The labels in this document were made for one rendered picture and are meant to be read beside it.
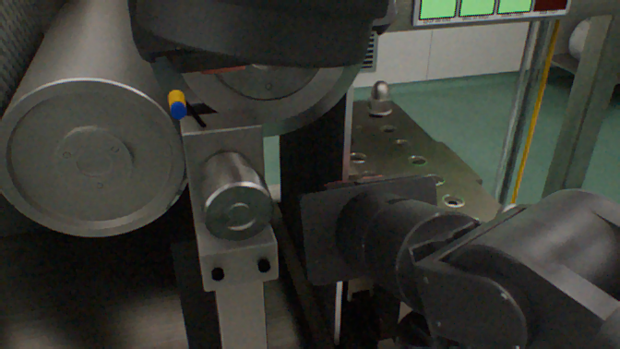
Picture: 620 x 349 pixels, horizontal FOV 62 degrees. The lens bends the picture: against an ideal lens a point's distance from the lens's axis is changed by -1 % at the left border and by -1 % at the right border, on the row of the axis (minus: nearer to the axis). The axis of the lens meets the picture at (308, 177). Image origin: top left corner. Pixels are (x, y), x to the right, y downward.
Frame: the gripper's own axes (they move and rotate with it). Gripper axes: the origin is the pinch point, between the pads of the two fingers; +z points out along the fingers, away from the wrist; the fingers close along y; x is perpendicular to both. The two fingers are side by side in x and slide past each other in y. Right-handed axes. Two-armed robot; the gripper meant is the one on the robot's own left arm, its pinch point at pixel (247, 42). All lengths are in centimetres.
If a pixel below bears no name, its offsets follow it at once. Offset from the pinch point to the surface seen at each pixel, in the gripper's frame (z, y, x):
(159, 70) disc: 4.9, -5.3, 0.7
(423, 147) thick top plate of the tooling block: 34.7, 23.6, -3.7
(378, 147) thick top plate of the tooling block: 35.6, 18.0, -2.7
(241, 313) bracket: 12.1, -2.7, -16.2
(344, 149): 10.7, 7.1, -5.4
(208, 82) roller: 4.8, -2.4, -0.6
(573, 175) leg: 79, 77, -11
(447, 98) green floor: 284, 152, 51
